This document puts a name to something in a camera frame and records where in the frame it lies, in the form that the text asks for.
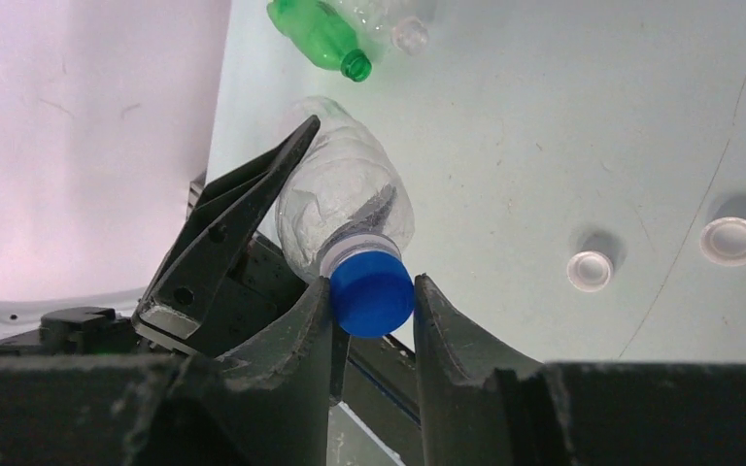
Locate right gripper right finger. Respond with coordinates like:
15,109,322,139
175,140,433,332
414,275,746,465

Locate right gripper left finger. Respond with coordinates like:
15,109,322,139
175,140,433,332
0,279,332,465

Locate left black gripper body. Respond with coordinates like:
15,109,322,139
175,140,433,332
186,173,425,426

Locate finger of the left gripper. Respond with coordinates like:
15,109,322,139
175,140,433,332
132,116,321,342

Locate blue cap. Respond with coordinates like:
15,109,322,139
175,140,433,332
329,250,415,338

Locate clear bottle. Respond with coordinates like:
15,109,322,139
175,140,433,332
331,0,429,58
275,96,415,282

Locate white cap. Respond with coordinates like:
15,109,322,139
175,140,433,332
699,216,746,267
566,250,614,293

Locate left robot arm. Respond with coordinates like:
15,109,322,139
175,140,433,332
0,112,414,357

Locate green plastic bottle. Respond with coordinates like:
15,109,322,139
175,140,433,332
266,0,373,83

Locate clear bottle beside green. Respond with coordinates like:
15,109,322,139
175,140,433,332
331,0,429,58

